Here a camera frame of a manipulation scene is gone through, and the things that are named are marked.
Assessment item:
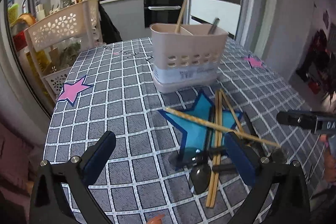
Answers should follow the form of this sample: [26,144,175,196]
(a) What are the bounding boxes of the person right hand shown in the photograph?
[319,135,336,184]

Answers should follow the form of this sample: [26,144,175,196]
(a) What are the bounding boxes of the wooden chopstick blue patterned end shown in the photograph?
[174,0,188,34]

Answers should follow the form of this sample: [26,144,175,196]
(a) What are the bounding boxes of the pink star sticker far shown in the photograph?
[243,55,265,69]

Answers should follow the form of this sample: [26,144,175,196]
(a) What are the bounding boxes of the pink plastic utensil holder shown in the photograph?
[150,23,228,93]

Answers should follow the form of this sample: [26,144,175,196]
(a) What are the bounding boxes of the wooden chopstick crossing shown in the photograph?
[165,107,281,148]

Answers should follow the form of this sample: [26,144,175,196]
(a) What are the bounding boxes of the built-in black oven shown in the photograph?
[143,0,183,28]

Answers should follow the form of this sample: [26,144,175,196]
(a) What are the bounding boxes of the beige plastic storage rack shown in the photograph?
[24,0,103,101]

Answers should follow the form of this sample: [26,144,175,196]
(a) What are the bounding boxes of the pink star sticker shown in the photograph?
[243,55,265,69]
[58,75,93,106]

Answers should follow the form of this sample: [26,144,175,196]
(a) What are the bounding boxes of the wooden chopstick right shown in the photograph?
[220,89,244,133]

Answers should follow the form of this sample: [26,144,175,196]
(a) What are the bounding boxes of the blue star sticker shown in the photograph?
[157,88,244,169]

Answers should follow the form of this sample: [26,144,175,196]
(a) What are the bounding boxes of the black utensil handle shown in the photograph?
[208,18,220,35]

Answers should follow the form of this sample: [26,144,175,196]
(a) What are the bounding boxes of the pink star sticker left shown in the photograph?
[58,75,93,106]

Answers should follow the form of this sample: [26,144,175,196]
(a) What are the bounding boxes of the grey checked tablecloth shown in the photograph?
[44,38,324,223]

